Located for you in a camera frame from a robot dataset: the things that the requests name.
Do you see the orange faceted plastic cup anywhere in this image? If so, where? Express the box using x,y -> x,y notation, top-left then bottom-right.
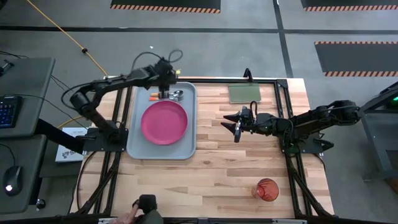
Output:
251,177 -> 280,202

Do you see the yellow-handled metal spoon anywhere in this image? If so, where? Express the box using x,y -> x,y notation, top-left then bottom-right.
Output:
150,90 -> 185,98

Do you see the yellow power cable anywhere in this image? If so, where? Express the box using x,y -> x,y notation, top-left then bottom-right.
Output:
26,0 -> 109,129

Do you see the person's hand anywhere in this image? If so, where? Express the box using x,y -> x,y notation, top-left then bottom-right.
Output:
108,203 -> 141,224

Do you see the black hazard-striped floor mat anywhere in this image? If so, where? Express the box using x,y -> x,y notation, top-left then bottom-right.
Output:
300,0 -> 398,12
314,41 -> 398,78
110,0 -> 221,14

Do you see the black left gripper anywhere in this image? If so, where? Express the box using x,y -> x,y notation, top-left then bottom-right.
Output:
154,58 -> 178,100

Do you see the white paper box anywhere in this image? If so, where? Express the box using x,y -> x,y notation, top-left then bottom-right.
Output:
55,126 -> 90,163

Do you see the black handle tool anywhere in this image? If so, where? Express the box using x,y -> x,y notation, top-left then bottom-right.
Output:
0,59 -> 15,77

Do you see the grey plastic tray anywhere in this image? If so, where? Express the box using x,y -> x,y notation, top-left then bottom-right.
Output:
126,81 -> 199,161

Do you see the pink round plate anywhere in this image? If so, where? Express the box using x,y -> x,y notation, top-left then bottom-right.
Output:
140,100 -> 189,146

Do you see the grey office desk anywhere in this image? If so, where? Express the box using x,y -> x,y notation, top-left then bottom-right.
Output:
0,57 -> 56,215

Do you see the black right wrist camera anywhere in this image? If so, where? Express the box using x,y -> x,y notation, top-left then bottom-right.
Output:
241,105 -> 252,124

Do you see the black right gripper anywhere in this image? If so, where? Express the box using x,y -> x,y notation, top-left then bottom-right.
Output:
220,105 -> 279,143

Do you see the green rectangular mat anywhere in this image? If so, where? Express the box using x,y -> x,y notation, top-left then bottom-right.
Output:
228,82 -> 262,105

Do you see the black backlit keyboard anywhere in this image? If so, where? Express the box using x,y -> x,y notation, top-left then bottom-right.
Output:
0,95 -> 23,129

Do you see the black aluminium rig frame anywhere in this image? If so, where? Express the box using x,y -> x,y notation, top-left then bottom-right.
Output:
70,76 -> 335,224

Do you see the black computer mouse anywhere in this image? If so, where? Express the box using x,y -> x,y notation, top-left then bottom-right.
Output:
2,165 -> 23,197

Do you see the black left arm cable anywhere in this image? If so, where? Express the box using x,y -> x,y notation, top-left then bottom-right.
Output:
131,49 -> 183,72

